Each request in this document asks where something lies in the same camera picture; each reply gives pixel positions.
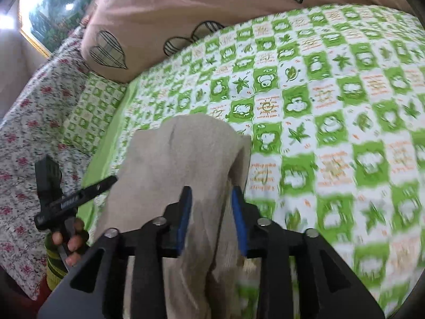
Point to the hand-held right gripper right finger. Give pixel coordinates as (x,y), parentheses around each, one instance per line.
(239,222)

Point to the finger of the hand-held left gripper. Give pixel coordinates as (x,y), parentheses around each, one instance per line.
(98,187)

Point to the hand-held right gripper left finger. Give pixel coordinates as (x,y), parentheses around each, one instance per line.
(184,219)

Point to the beige knit sweater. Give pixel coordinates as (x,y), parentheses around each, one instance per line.
(186,153)

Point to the person's left hand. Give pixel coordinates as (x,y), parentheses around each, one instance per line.
(78,242)

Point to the floral quilt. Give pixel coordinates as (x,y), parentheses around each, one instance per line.
(26,146)

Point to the green checkered pillow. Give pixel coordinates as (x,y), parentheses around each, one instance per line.
(96,106)

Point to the green checkered bed sheet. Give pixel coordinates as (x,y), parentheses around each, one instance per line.
(332,106)

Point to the gold framed landscape painting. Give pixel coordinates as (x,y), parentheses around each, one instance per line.
(56,10)

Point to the pink heart print duvet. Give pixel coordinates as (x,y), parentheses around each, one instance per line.
(186,3)

